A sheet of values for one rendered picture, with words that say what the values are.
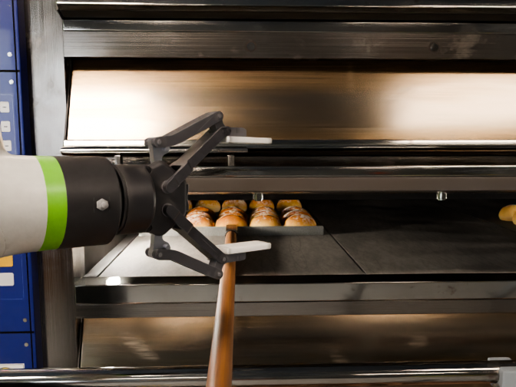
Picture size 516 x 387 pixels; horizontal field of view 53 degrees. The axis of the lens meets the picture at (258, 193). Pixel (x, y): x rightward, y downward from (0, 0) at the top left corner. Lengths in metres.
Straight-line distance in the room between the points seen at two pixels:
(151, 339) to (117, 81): 0.53
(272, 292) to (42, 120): 0.57
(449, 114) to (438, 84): 0.06
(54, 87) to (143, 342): 0.54
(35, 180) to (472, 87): 0.88
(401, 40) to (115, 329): 0.83
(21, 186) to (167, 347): 0.70
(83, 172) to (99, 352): 0.69
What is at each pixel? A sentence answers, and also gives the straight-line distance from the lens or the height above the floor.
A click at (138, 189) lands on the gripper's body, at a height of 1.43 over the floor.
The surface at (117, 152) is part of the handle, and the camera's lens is 0.94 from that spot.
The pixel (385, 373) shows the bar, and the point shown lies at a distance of 0.75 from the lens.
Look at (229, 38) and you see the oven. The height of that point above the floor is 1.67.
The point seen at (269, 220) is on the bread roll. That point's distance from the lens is 1.54.
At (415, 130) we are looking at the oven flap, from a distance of 1.06.
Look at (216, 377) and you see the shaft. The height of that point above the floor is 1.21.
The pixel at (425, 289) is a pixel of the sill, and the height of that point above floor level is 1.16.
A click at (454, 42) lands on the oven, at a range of 1.12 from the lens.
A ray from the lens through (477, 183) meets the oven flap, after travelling 0.97.
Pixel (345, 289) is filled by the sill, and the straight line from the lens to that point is 1.09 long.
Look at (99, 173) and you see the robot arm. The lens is 0.52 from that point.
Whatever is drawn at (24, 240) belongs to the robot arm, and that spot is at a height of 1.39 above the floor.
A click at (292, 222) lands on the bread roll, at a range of 1.55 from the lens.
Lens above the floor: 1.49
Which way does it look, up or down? 7 degrees down
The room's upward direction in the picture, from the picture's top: straight up
